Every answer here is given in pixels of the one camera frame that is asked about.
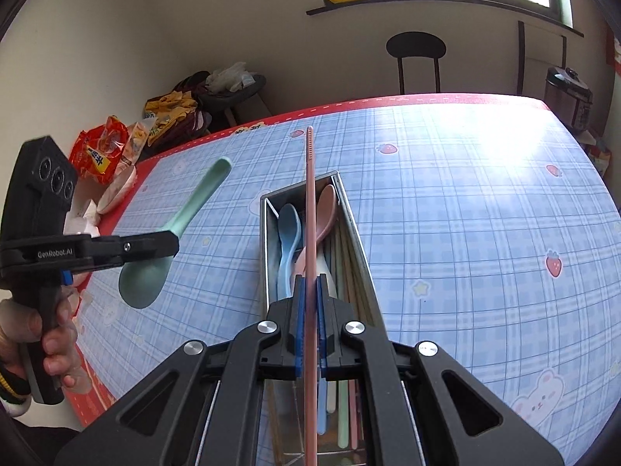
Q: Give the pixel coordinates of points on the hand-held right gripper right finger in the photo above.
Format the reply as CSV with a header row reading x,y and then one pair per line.
x,y
322,325

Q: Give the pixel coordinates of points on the green spoon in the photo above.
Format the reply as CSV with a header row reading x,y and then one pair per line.
x,y
145,286

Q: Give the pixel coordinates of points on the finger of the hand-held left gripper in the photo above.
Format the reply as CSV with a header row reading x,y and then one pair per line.
x,y
140,248

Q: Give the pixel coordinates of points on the blue spoon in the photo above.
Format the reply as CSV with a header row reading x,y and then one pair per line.
x,y
288,233

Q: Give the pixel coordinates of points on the red printed cloth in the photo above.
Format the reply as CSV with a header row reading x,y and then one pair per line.
x,y
615,53

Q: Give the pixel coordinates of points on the printed shopping bag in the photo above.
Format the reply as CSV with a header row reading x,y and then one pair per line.
x,y
596,150

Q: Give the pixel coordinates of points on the dark stool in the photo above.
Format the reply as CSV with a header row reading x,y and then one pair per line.
x,y
237,102

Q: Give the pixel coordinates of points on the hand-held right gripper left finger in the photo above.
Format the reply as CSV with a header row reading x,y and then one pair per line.
x,y
298,325

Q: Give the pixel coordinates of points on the black pressure cooker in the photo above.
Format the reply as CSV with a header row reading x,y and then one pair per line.
x,y
570,99

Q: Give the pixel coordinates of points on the dark red garment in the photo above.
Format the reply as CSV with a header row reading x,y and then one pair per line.
x,y
194,82

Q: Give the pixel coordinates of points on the blue chopstick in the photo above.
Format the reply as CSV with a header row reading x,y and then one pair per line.
x,y
321,412

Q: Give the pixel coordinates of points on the yellow packets pile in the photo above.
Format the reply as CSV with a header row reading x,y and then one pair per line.
x,y
170,111

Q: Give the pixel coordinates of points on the red snack bag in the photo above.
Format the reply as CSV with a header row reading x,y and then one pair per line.
x,y
97,150

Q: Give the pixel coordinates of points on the pink spoon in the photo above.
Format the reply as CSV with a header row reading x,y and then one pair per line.
x,y
326,213

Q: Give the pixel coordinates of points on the white plastic bag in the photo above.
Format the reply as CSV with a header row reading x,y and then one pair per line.
x,y
230,77

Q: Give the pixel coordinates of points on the person's left hand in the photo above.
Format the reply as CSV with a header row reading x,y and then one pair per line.
x,y
60,349

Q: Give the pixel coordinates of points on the metal utensil tray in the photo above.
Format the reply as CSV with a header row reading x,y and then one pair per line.
x,y
266,252

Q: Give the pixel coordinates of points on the black round chair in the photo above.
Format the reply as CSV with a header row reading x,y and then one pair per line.
x,y
415,46

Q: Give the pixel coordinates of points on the beige snack packet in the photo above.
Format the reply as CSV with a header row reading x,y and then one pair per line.
x,y
136,143

